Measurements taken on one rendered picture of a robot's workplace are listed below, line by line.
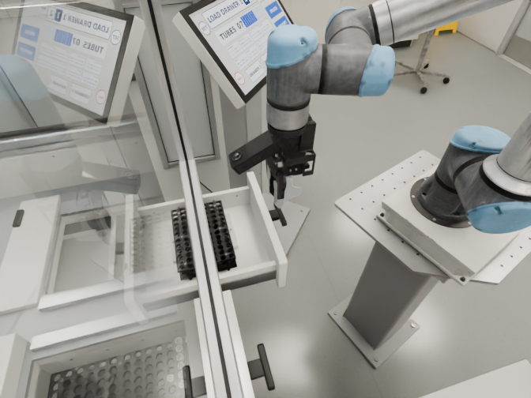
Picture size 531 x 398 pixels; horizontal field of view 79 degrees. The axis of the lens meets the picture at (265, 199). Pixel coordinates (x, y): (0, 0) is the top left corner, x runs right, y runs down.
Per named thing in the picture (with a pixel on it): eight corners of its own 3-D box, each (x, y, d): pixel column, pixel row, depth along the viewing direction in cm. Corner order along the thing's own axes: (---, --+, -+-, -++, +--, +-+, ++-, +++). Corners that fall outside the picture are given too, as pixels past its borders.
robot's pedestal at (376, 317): (370, 280, 165) (423, 170, 110) (419, 328, 149) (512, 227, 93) (327, 313, 153) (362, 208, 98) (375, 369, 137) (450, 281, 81)
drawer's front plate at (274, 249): (254, 198, 93) (252, 170, 85) (285, 287, 74) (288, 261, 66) (247, 199, 92) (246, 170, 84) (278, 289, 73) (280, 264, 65)
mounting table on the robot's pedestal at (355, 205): (412, 172, 126) (423, 148, 117) (530, 249, 101) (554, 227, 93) (328, 225, 108) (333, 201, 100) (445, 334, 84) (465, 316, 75)
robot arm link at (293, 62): (325, 43, 44) (263, 40, 45) (315, 112, 52) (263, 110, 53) (322, 22, 50) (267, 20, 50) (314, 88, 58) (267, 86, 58)
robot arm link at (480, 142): (476, 160, 86) (503, 117, 76) (496, 197, 77) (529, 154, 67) (430, 159, 87) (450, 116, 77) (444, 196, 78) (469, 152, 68)
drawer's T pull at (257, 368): (263, 344, 57) (262, 341, 56) (275, 389, 53) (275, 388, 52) (243, 350, 57) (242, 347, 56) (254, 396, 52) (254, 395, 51)
